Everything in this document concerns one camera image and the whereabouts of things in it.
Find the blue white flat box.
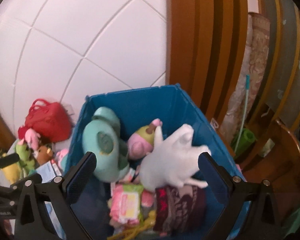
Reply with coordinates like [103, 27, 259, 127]
[36, 160, 62, 183]

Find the yellow tiger plush toy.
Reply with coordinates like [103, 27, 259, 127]
[2, 153, 22, 184]

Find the pink green wet wipes pack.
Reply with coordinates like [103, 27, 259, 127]
[109, 184, 143, 226]

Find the red handbag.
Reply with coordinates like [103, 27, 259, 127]
[25, 99, 72, 142]

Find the green frog plush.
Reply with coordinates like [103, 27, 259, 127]
[15, 140, 36, 177]

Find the pink pig plush teal shirt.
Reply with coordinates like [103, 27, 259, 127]
[55, 148, 69, 172]

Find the brown bear plush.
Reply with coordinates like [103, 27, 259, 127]
[34, 145, 53, 166]

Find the wooden chair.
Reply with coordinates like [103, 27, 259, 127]
[240, 119, 300, 223]

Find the green rolled mat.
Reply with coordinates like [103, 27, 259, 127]
[231, 128, 256, 154]

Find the pink green round plush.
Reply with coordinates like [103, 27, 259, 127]
[127, 118, 162, 160]

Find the white plush toy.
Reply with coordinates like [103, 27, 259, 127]
[139, 124, 211, 192]

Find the pink red plush doll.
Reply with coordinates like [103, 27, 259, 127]
[17, 126, 40, 151]

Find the teal U-shaped neck pillow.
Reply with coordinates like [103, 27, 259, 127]
[82, 107, 129, 183]

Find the maroon knitted hat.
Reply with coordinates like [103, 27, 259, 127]
[153, 185, 206, 235]

